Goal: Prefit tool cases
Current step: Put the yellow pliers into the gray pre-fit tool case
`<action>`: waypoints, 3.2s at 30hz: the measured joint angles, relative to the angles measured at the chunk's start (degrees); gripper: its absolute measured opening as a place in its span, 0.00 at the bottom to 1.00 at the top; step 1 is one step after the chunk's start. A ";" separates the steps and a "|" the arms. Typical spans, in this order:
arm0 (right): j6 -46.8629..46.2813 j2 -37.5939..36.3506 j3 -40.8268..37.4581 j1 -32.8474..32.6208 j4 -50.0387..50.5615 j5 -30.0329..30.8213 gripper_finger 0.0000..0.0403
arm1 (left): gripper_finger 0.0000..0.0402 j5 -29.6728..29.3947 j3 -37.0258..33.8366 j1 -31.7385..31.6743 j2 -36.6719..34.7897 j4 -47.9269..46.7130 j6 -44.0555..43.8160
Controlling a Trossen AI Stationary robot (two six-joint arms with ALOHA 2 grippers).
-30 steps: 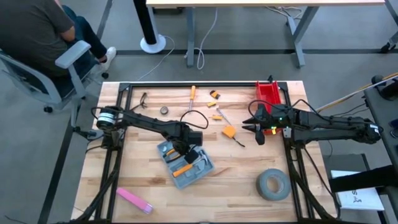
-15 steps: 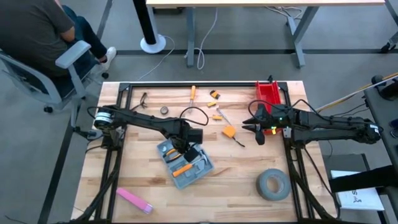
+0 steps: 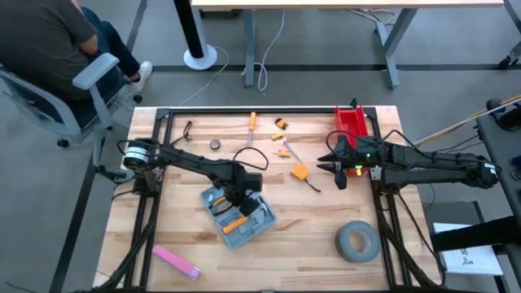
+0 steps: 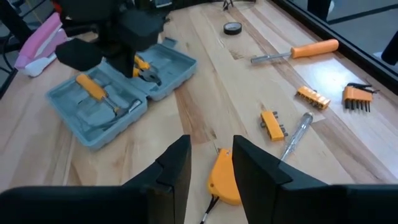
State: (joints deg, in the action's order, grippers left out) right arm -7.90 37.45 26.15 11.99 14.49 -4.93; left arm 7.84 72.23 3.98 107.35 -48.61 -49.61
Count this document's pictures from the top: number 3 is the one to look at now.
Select white paper sheet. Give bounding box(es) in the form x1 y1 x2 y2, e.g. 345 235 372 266
433 222 505 277

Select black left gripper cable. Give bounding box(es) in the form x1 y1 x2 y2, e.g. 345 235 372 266
232 146 270 172

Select yellow and white rod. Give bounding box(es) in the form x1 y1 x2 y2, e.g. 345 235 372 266
406 95 521 150

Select thick white cable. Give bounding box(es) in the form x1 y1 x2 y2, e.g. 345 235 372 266
242 10 286 93

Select grey office chair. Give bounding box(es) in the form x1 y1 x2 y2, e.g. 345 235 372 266
0 52 144 168

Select orange-handled bit screwdriver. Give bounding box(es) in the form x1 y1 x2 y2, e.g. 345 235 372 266
246 112 258 148

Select wooden desk with grey legs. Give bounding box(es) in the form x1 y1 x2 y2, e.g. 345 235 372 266
190 0 506 90

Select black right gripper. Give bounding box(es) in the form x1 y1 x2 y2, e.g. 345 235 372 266
316 134 384 191

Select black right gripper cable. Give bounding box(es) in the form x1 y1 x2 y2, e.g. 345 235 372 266
325 129 412 152

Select red plastic bin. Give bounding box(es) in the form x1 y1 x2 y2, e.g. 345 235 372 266
334 106 370 177

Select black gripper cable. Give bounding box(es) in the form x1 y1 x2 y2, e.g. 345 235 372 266
232 146 270 172
325 129 412 152

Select grey column with round base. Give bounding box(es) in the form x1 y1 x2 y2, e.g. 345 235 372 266
173 0 219 71

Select grey duct tape roll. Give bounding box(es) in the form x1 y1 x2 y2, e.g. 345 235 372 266
335 221 383 264

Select person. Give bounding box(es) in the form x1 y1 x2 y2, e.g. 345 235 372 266
0 0 155 103

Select orange tape measure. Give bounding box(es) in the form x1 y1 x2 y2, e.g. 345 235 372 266
290 163 322 194

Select black arm base connector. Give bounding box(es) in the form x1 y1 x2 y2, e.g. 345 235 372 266
96 164 136 185

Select thin white cable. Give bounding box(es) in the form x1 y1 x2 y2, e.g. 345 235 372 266
178 46 231 107

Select black side table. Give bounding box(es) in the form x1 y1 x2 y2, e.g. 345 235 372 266
475 97 521 293

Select black flat bar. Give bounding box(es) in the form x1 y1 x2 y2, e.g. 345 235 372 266
430 215 521 253

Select blue-grey plastic tool case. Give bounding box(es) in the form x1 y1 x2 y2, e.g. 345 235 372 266
199 185 278 251

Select yellow-handled pliers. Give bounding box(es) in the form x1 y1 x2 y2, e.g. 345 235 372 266
208 195 234 216

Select black rounded device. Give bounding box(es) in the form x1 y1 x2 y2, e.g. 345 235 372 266
486 97 521 132

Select pink flat bar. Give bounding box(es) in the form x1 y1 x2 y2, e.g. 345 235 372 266
152 245 203 281

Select orange-handled claw hammer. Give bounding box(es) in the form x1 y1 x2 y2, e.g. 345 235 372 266
222 202 269 236

